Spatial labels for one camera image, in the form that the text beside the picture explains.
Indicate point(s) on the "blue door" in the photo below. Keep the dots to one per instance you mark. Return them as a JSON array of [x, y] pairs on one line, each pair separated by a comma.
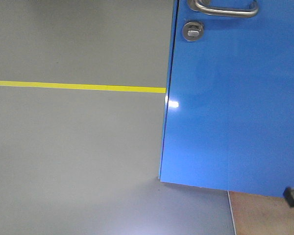
[[229, 122]]

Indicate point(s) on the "silver door lever handle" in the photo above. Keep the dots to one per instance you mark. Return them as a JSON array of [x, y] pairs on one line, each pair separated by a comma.
[[203, 6]]

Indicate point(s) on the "plywood base platform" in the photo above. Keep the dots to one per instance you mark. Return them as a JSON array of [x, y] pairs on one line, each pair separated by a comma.
[[261, 215]]

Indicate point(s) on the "silver thumb turn lock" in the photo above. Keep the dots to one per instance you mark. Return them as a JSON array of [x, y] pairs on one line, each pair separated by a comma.
[[193, 31]]

